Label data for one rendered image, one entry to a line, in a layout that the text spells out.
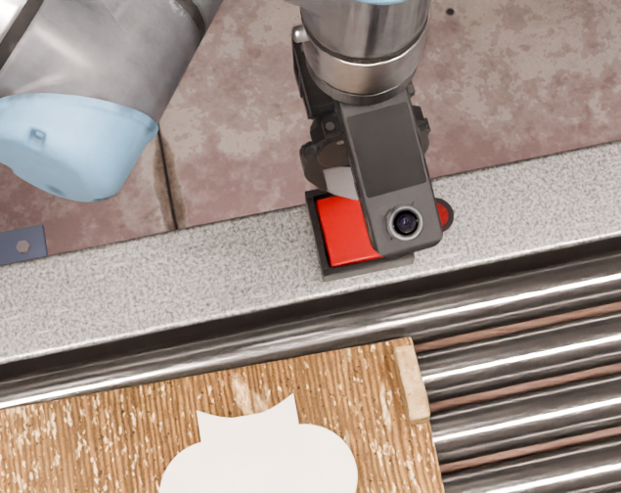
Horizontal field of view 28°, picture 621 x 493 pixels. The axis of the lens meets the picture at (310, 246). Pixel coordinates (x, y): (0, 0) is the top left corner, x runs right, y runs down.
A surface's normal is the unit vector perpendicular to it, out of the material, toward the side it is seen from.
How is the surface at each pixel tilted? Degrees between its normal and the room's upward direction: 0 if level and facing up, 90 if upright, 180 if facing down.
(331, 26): 90
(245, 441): 0
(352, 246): 0
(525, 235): 0
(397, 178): 27
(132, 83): 44
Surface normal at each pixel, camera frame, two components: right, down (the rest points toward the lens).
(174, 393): -0.01, -0.33
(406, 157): 0.10, 0.12
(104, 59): 0.42, -0.11
